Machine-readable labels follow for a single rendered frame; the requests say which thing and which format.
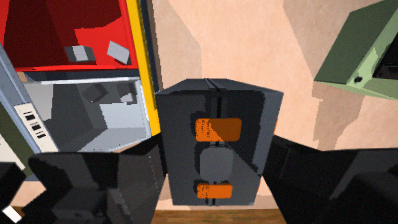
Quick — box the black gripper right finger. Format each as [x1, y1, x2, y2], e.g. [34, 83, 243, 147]
[262, 134, 398, 224]

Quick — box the red open bin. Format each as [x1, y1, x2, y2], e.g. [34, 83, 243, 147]
[0, 0, 139, 72]

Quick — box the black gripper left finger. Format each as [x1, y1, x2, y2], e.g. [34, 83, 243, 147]
[28, 132, 167, 224]

